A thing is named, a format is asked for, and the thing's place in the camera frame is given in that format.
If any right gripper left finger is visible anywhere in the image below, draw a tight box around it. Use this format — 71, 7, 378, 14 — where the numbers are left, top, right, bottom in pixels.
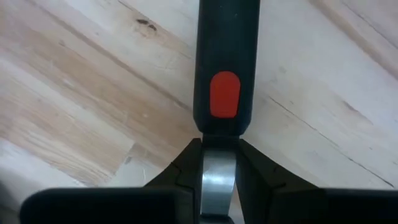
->
19, 138, 203, 224

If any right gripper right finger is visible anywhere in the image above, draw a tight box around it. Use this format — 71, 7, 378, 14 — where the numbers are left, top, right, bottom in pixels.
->
235, 138, 398, 224

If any black spatula fan-shaped head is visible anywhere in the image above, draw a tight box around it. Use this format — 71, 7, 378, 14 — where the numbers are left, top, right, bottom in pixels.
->
192, 0, 261, 224

